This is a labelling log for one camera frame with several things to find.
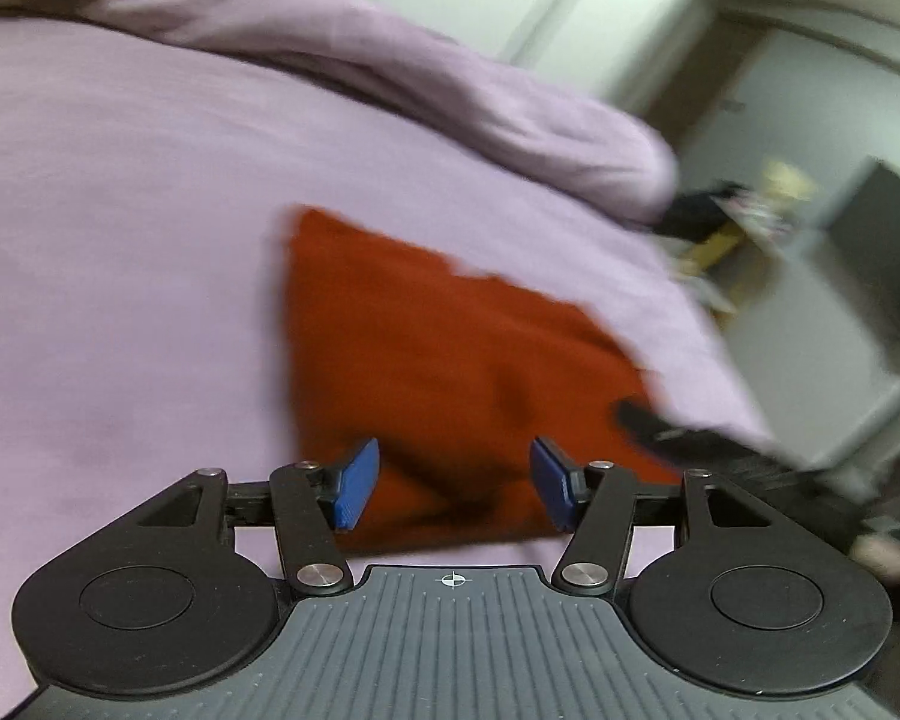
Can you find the person's right hand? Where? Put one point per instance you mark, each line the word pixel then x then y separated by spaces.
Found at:
pixel 886 553

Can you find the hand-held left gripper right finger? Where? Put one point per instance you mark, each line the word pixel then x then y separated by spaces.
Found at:
pixel 551 484

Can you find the purple bed sheet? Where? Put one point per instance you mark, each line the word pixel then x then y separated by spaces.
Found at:
pixel 120 277

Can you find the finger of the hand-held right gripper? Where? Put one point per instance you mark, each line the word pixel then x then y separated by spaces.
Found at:
pixel 682 431

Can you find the rust red buttoned sweater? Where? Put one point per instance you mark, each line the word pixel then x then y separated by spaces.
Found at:
pixel 435 360

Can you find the black cloth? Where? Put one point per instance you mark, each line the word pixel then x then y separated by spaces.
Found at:
pixel 701 210

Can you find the yellow side table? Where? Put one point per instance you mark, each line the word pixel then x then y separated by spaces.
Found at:
pixel 712 251

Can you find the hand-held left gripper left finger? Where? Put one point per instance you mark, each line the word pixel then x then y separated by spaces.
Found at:
pixel 358 484

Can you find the dark panel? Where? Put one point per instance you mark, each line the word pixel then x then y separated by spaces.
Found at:
pixel 881 255

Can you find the purple duvet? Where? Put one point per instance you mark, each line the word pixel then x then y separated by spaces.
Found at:
pixel 420 90

